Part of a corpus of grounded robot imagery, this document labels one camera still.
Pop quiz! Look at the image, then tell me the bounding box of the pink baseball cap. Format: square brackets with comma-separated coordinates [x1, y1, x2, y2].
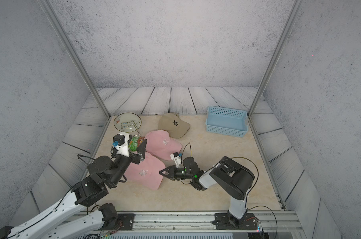
[145, 130, 182, 161]
[124, 152, 165, 190]

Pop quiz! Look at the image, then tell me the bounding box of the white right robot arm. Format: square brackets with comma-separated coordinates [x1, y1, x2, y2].
[159, 156, 260, 232]

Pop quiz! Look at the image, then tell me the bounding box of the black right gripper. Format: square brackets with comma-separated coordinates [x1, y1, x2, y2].
[159, 165, 194, 182]

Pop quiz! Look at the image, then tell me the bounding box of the metal wire plate rack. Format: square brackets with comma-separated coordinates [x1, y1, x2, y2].
[121, 120, 141, 136]

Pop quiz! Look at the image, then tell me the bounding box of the beige baseball cap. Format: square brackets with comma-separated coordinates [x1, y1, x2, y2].
[158, 113, 190, 138]

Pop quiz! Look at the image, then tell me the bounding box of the aluminium frame post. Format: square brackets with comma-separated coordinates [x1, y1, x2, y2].
[38, 0, 111, 119]
[248, 0, 303, 118]

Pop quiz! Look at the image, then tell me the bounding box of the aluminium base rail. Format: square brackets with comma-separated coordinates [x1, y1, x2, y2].
[42, 211, 307, 239]

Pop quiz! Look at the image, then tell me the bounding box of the pale green ceramic plate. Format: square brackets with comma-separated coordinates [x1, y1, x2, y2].
[113, 113, 142, 131]

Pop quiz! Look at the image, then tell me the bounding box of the left aluminium frame post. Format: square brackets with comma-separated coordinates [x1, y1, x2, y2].
[38, 0, 111, 119]

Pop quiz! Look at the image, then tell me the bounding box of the right aluminium frame post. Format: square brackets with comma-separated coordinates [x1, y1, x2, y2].
[248, 0, 303, 118]

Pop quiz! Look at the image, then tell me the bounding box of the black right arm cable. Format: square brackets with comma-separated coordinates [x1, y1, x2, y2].
[222, 156, 260, 192]

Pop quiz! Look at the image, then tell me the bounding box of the light blue plastic basket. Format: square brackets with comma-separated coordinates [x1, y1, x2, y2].
[205, 106, 249, 137]

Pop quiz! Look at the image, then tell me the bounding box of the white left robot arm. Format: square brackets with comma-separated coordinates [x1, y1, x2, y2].
[0, 134, 147, 239]

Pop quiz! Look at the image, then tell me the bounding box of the green snack bag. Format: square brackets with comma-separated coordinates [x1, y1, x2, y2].
[129, 136, 145, 152]

